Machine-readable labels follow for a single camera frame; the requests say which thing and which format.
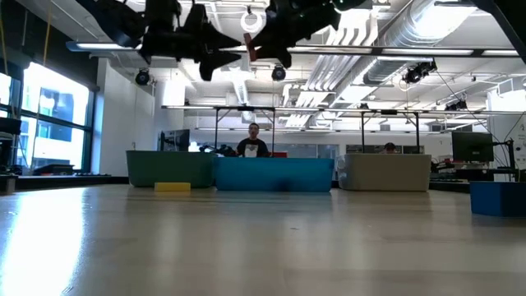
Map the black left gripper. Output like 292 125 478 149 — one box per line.
139 0 243 82

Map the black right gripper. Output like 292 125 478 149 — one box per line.
248 0 369 70

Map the black equipment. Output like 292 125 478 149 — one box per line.
199 143 238 159

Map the black computer monitor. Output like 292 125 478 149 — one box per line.
450 131 495 164
157 128 191 153

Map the long ceiling light bar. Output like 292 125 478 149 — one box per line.
65 39 521 58

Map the blue plastic bin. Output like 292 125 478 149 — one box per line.
213 155 336 193

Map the green plastic bin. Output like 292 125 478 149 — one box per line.
126 150 219 189

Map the flat yellow block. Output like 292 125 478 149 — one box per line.
154 182 192 193

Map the grey plastic bin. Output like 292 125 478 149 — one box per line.
336 153 434 192

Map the large window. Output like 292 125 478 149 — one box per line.
0 61 95 173

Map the black flat device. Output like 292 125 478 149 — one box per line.
31 163 76 177

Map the black screen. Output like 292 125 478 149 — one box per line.
0 117 22 136

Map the grey box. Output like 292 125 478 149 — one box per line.
0 174 19 196

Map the black monitor stand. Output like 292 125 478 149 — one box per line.
492 138 517 182

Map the white poster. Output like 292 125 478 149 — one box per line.
513 123 526 170

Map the big blue block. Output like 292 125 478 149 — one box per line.
469 181 526 218

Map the black ceiling camera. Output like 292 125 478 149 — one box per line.
134 67 152 86
445 98 468 112
401 60 438 86
270 64 288 82

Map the white ring lamp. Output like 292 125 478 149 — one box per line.
239 8 264 34

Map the black metal frame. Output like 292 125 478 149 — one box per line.
213 105 277 158
360 109 422 155

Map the silver ventilation duct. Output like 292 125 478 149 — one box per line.
363 0 480 86

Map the yellow hanging strap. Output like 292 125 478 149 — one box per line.
40 0 54 67

